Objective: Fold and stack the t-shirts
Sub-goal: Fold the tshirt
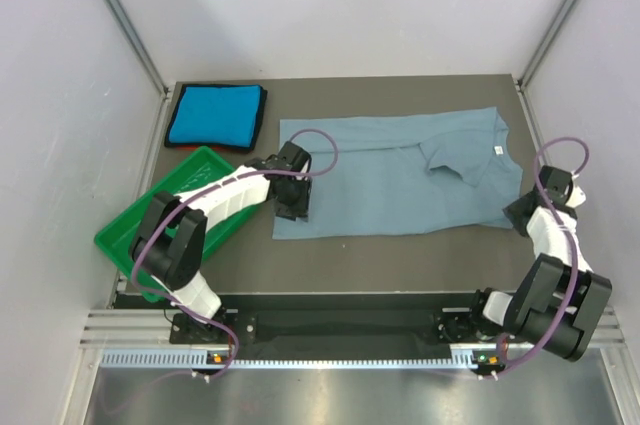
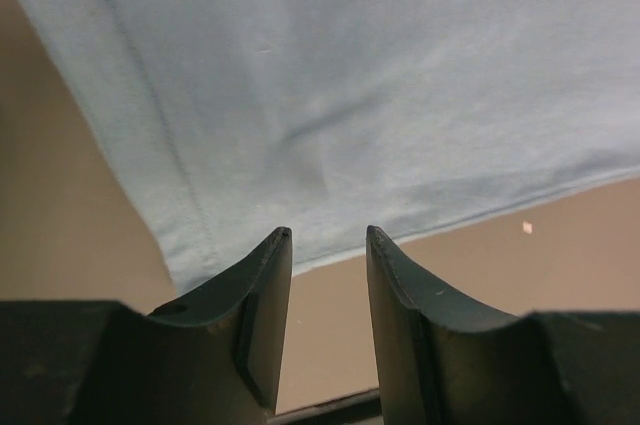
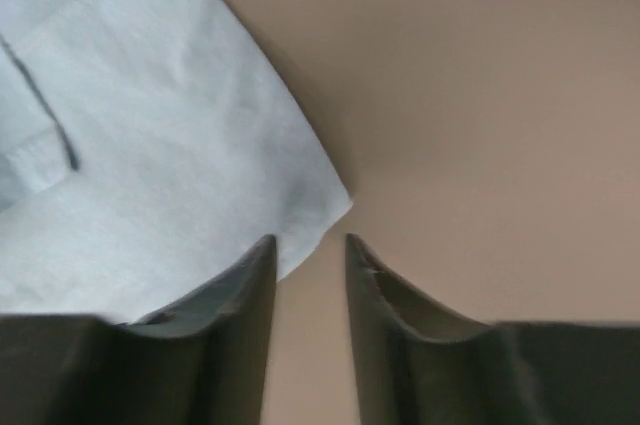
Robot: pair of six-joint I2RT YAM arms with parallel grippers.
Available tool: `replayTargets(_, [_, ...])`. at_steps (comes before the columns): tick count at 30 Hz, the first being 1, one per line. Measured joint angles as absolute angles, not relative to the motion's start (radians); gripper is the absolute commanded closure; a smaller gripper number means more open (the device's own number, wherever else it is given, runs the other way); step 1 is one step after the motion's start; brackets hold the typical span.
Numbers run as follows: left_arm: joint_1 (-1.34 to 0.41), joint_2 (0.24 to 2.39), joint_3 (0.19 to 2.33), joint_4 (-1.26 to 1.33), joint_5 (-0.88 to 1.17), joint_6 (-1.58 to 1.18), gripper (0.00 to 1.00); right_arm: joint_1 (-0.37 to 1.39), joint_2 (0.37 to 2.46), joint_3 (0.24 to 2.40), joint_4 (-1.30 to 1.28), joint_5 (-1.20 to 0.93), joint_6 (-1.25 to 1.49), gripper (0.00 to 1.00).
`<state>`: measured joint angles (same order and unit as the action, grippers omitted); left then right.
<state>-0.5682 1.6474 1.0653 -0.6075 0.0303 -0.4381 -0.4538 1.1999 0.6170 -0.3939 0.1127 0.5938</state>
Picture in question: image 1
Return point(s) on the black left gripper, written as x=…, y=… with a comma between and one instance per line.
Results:
x=299, y=209

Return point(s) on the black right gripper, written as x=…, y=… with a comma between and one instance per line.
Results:
x=511, y=212

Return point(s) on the light blue t-shirt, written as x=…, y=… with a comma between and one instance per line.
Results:
x=404, y=175

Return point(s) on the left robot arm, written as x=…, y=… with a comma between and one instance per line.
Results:
x=169, y=241

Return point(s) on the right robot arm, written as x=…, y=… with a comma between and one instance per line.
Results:
x=560, y=292

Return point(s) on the folded bright blue t-shirt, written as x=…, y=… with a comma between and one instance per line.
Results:
x=215, y=115

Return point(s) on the folded black t-shirt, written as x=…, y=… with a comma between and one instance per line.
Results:
x=262, y=110

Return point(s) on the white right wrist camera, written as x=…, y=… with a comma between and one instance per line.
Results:
x=577, y=196

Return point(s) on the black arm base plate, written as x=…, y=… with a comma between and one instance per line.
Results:
x=319, y=325

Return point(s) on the aluminium frame rail front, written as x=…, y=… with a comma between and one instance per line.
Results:
x=155, y=328

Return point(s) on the right aluminium corner post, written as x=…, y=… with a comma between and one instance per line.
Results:
x=550, y=35

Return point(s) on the aluminium corner post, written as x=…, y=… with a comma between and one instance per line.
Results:
x=136, y=44
x=550, y=35

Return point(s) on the left aluminium corner post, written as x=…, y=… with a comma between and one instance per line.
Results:
x=136, y=44

